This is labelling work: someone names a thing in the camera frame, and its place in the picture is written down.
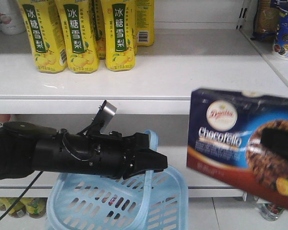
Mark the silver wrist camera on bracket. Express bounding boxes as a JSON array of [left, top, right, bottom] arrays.
[[88, 100, 117, 134]]

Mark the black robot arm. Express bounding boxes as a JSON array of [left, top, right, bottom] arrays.
[[0, 122, 168, 180]]

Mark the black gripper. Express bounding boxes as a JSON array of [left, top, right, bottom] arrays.
[[32, 132, 168, 179]]

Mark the light blue plastic basket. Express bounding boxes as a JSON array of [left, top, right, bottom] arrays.
[[43, 130, 189, 230]]

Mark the blue Chocofello cookie box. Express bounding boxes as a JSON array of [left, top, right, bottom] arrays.
[[187, 88, 288, 209]]

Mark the white supermarket shelf unit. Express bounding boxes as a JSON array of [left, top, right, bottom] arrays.
[[0, 0, 288, 230]]

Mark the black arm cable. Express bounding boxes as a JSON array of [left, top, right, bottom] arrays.
[[0, 170, 43, 225]]

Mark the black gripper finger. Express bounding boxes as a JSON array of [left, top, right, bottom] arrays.
[[260, 127, 288, 173]]

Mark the yellow pear drink bottle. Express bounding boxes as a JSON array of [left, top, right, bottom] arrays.
[[17, 0, 67, 74]]

